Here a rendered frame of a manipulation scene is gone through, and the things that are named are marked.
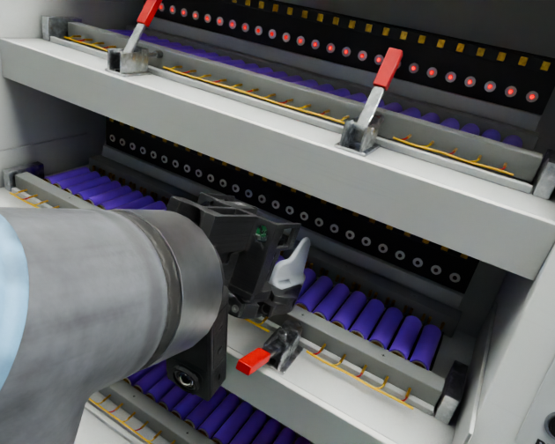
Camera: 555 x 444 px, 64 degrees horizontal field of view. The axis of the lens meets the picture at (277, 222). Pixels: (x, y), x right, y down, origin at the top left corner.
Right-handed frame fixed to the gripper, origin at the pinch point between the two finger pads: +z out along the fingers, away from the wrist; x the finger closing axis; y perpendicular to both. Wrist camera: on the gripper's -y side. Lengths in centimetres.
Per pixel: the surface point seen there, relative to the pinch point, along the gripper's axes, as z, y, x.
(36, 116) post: -1.0, 5.7, 39.7
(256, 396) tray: -7.4, -9.2, -4.7
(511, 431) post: -8.6, -0.7, -23.2
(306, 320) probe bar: -3.7, -1.9, -5.5
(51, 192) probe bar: -3.7, -2.0, 30.4
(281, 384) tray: -8.5, -6.4, -6.7
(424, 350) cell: 0.4, -0.8, -16.2
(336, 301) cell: 1.6, -0.5, -6.5
